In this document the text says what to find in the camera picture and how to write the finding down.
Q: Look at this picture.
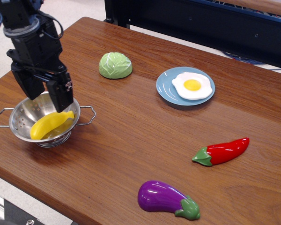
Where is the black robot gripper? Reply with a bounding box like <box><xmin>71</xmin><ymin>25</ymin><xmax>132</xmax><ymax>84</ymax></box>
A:
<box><xmin>6</xmin><ymin>30</ymin><xmax>74</xmax><ymax>113</ymax></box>

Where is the yellow toy banana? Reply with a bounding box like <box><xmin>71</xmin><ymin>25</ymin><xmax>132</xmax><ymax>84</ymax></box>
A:
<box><xmin>30</xmin><ymin>111</ymin><xmax>75</xmax><ymax>140</ymax></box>

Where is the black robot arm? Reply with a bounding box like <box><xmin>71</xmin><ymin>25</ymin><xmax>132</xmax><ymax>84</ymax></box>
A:
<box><xmin>0</xmin><ymin>0</ymin><xmax>74</xmax><ymax>112</ymax></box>

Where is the steel colander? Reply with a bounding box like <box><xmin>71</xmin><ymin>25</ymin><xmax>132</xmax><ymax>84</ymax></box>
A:
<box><xmin>0</xmin><ymin>91</ymin><xmax>96</xmax><ymax>148</ymax></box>

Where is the green toy cabbage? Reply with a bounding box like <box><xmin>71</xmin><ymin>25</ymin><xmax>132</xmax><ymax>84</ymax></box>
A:
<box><xmin>99</xmin><ymin>52</ymin><xmax>133</xmax><ymax>79</ymax></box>

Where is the light blue plate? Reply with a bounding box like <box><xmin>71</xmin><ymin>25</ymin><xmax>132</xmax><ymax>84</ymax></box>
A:
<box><xmin>156</xmin><ymin>67</ymin><xmax>215</xmax><ymax>106</ymax></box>

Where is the toy fried egg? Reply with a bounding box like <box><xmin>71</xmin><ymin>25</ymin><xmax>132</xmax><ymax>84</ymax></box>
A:
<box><xmin>172</xmin><ymin>72</ymin><xmax>213</xmax><ymax>100</ymax></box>

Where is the purple toy eggplant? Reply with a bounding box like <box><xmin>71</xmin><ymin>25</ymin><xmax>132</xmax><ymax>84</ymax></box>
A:
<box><xmin>137</xmin><ymin>180</ymin><xmax>200</xmax><ymax>220</ymax></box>

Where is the red toy chili pepper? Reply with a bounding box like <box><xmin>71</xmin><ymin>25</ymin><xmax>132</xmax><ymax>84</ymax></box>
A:
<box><xmin>192</xmin><ymin>137</ymin><xmax>250</xmax><ymax>166</ymax></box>

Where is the aluminium rail with bracket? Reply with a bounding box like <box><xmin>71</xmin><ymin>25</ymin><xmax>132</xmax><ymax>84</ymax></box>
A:
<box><xmin>0</xmin><ymin>191</ymin><xmax>77</xmax><ymax>225</ymax></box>

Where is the dark blue metal frame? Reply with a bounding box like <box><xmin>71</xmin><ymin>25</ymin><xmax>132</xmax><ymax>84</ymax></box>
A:
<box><xmin>105</xmin><ymin>0</ymin><xmax>281</xmax><ymax>68</ymax></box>

